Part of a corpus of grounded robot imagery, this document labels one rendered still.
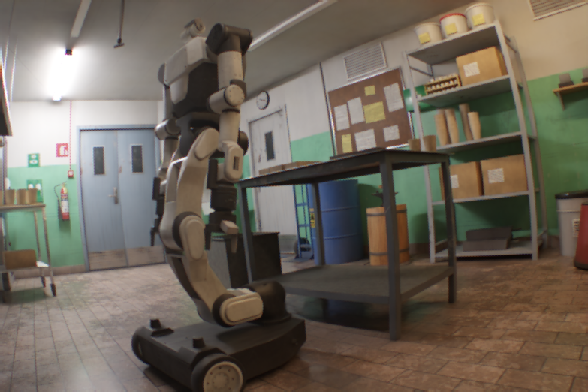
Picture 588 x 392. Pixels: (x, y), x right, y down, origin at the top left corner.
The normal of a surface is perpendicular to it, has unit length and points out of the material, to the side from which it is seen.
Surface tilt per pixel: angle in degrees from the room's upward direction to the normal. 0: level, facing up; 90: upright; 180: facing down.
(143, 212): 90
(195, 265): 115
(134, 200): 90
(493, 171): 90
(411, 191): 90
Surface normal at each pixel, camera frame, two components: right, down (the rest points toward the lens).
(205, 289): 0.69, -0.11
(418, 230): -0.79, 0.05
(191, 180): 0.64, 0.33
